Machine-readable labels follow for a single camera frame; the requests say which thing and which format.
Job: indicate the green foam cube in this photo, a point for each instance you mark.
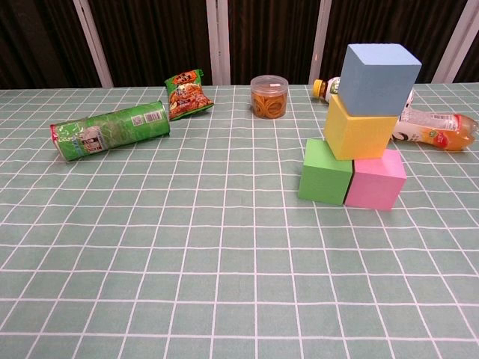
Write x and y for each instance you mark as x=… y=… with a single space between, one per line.
x=323 y=179

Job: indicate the yellow foam cube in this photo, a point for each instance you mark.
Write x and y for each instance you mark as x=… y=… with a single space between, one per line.
x=359 y=138

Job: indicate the pink foam cube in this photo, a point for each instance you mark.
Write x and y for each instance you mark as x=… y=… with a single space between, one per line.
x=374 y=187

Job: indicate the light blue foam cube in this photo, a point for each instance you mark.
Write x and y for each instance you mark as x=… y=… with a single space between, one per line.
x=374 y=86

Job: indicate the clear jar of rubber bands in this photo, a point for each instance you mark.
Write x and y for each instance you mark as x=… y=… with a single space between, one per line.
x=269 y=101

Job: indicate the green checked tablecloth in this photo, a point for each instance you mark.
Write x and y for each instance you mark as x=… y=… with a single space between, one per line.
x=187 y=261

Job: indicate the green orange snack bag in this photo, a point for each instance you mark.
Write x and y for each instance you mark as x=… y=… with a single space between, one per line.
x=187 y=97

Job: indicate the green potato chip can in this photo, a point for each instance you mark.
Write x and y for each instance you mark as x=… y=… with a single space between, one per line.
x=112 y=131

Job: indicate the dark brown curtain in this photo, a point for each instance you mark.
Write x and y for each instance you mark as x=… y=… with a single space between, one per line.
x=157 y=37

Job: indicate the orange juice bottle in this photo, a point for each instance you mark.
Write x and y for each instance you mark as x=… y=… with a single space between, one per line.
x=441 y=131

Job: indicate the white metal frame post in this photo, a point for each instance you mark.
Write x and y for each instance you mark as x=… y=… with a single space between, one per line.
x=93 y=43
x=213 y=41
x=454 y=41
x=320 y=41

